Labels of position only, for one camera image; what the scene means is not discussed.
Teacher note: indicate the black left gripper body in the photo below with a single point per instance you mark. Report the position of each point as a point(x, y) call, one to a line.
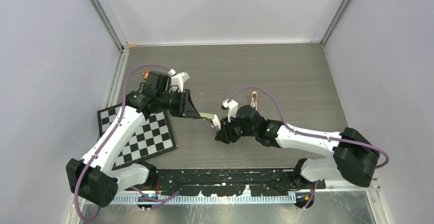
point(170, 102)

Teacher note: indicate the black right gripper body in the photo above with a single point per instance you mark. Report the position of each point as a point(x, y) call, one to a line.
point(235, 129)

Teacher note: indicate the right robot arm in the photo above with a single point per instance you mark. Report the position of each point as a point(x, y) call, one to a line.
point(345, 155)

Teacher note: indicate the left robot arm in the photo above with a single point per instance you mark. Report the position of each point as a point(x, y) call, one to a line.
point(92, 177)

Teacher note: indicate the red snack packet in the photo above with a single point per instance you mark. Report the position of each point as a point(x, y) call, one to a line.
point(145, 75)

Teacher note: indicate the black white checkerboard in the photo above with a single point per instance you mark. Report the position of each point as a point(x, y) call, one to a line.
point(153, 138)

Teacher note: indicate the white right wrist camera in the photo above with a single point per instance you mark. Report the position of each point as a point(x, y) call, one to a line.
point(231, 107)

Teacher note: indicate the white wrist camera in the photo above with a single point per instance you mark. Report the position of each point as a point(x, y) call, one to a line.
point(231, 107)
point(177, 80)

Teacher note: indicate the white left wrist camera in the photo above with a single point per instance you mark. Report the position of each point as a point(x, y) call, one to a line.
point(177, 80)

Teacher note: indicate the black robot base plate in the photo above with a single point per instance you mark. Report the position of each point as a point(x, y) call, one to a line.
point(224, 182)

